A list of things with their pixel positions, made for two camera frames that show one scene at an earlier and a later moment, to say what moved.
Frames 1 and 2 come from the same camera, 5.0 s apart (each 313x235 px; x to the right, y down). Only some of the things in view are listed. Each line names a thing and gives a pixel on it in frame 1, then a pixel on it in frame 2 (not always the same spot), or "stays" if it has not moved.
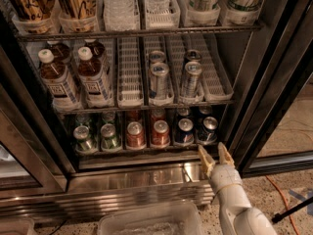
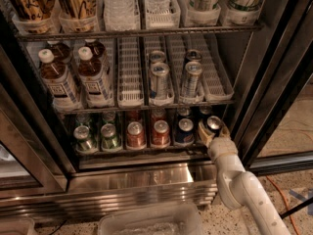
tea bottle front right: [95, 78] stays
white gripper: [226, 177] -> [222, 149]
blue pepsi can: [185, 132] stays
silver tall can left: [159, 85] stays
